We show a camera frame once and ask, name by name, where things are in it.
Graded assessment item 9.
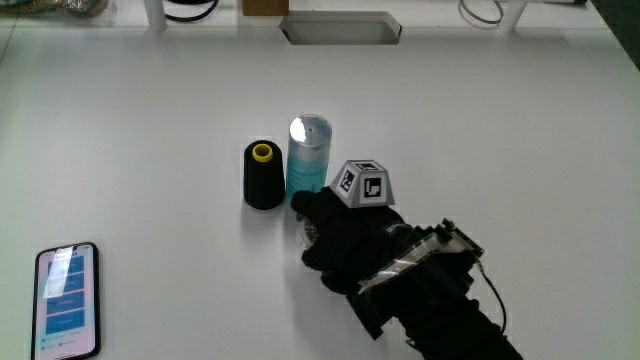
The person's right hand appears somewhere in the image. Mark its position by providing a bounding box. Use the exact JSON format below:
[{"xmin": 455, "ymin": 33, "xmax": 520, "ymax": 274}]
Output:
[{"xmin": 290, "ymin": 159, "xmax": 485, "ymax": 342}]

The person's right forearm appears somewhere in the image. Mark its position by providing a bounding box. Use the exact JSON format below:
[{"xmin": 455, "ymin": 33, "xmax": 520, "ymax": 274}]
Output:
[{"xmin": 392, "ymin": 259, "xmax": 524, "ymax": 360}]

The blue bottle silver cap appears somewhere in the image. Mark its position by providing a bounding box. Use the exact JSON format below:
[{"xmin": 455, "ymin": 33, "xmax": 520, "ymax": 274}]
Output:
[{"xmin": 285, "ymin": 113, "xmax": 334, "ymax": 201}]

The black thread spool yellow core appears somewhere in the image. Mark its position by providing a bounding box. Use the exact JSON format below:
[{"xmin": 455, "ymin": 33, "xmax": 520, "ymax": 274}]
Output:
[{"xmin": 243, "ymin": 139, "xmax": 287, "ymax": 211}]

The white cardboard tray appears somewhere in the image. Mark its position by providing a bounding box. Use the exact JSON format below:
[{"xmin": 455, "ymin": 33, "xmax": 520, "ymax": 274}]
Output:
[{"xmin": 278, "ymin": 10, "xmax": 403, "ymax": 47}]

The brown wooden block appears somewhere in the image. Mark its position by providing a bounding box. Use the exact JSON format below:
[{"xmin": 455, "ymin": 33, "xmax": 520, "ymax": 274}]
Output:
[{"xmin": 240, "ymin": 0, "xmax": 291, "ymax": 17}]

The black smartphone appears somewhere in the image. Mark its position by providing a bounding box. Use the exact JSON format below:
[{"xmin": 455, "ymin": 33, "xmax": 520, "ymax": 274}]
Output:
[{"xmin": 30, "ymin": 241, "xmax": 102, "ymax": 360}]

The clear plastic bag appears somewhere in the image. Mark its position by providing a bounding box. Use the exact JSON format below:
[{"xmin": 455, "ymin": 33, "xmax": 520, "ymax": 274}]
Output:
[{"xmin": 0, "ymin": 0, "xmax": 110, "ymax": 19}]

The thin black wire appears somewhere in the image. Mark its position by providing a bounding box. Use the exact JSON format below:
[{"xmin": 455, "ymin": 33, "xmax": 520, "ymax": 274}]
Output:
[{"xmin": 474, "ymin": 259, "xmax": 509, "ymax": 346}]

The grey cable loop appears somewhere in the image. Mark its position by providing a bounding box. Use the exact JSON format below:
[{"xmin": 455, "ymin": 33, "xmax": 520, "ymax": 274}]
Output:
[{"xmin": 458, "ymin": 0, "xmax": 505, "ymax": 26}]

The black cable loop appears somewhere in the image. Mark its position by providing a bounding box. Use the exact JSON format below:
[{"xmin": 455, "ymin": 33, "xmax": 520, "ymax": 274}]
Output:
[{"xmin": 163, "ymin": 0, "xmax": 220, "ymax": 24}]

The white post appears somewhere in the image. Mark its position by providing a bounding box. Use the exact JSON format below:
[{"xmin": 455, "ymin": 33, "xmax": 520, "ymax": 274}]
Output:
[
  {"xmin": 143, "ymin": 0, "xmax": 169, "ymax": 34},
  {"xmin": 498, "ymin": 0, "xmax": 529, "ymax": 35}
]

